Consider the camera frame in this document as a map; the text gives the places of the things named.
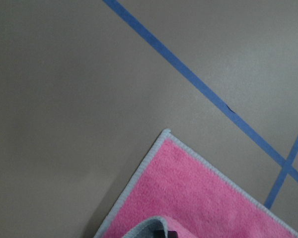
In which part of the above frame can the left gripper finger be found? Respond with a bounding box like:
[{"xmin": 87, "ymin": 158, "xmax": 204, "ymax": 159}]
[{"xmin": 153, "ymin": 230, "xmax": 178, "ymax": 238}]

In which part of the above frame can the pink and grey towel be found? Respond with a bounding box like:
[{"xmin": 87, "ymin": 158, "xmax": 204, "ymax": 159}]
[{"xmin": 96, "ymin": 129, "xmax": 298, "ymax": 238}]

